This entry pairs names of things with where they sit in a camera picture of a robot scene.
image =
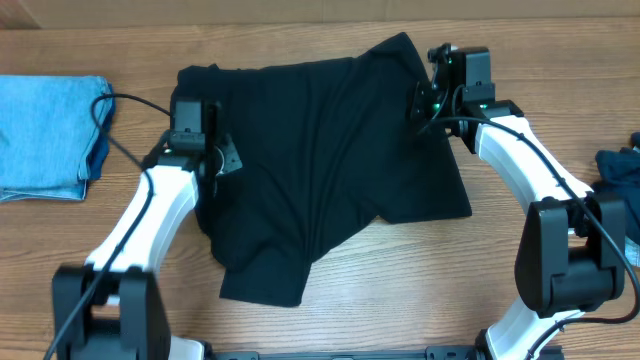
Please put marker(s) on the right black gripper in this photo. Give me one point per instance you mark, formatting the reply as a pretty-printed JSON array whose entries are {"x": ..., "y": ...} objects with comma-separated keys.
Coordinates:
[{"x": 417, "y": 103}]

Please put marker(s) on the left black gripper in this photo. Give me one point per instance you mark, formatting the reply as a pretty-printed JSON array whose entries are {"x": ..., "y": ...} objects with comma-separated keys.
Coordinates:
[{"x": 228, "y": 160}]

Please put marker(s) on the black garment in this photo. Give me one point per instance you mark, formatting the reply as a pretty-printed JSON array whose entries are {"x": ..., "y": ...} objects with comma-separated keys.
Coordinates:
[{"x": 319, "y": 150}]

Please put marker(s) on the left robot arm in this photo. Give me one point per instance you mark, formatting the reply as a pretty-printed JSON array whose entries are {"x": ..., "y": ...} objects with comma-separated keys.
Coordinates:
[{"x": 111, "y": 307}]

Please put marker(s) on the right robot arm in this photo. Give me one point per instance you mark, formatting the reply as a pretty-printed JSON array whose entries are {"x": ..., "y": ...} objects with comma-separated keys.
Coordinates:
[{"x": 571, "y": 257}]

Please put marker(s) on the folded light blue jeans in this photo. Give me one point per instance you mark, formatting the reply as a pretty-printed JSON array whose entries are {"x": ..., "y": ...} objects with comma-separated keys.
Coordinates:
[{"x": 50, "y": 146}]

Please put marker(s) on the dark navy garment pile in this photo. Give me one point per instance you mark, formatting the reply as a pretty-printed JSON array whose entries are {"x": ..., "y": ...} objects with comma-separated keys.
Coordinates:
[{"x": 619, "y": 172}]

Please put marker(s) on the light denim fabric piece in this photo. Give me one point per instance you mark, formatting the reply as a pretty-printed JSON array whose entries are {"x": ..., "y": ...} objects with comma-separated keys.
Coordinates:
[{"x": 632, "y": 252}]

